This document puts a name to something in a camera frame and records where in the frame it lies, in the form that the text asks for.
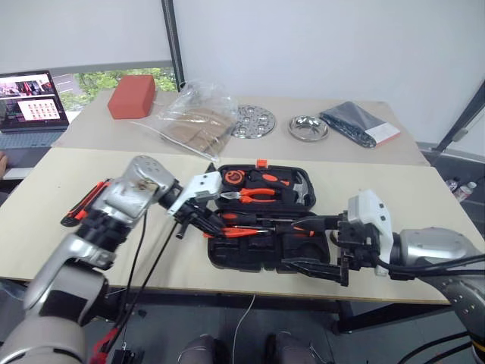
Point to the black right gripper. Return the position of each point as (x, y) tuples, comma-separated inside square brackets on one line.
[(358, 244)]

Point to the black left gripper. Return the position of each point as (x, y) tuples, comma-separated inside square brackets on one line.
[(191, 214)]

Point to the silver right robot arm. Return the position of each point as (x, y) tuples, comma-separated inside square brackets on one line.
[(435, 246)]

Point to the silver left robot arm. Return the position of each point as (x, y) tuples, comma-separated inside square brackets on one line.
[(129, 193)]

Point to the black plastic tool case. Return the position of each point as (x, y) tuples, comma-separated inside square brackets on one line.
[(265, 250)]

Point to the orange black tape measure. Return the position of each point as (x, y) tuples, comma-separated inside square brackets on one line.
[(233, 177)]

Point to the black orange screwdriver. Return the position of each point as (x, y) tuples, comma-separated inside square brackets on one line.
[(238, 218)]

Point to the clear plastic bag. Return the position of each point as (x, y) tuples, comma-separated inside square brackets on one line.
[(193, 121)]

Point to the round perforated metal plate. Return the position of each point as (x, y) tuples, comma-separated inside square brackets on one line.
[(254, 121)]

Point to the dark rounded shape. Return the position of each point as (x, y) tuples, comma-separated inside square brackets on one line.
[(291, 349), (201, 350)]

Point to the stainless steel bowl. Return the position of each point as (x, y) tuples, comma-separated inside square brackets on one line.
[(308, 128)]

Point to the dark folded cloth package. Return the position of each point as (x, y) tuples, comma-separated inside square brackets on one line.
[(352, 121)]

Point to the red rectangular box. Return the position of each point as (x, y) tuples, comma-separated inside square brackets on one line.
[(130, 96)]

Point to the orange black utility knife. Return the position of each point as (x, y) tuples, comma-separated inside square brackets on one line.
[(81, 206)]

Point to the small plastic bottles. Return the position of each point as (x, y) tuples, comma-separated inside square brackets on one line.
[(464, 189)]

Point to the black metal stand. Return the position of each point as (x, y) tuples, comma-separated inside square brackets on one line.
[(460, 117)]

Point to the open laptop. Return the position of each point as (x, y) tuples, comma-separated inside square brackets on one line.
[(30, 102)]

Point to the person's hand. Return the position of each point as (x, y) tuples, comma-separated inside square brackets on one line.
[(2, 165)]

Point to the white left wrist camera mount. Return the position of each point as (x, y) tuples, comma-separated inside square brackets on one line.
[(202, 186)]

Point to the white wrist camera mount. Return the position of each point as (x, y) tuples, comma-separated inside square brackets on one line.
[(202, 186), (373, 212)]

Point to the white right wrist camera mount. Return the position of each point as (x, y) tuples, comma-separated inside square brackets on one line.
[(373, 212)]

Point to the black table frame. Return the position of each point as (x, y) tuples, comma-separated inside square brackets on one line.
[(288, 301)]

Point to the black window frame post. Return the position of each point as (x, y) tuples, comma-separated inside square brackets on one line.
[(175, 41)]

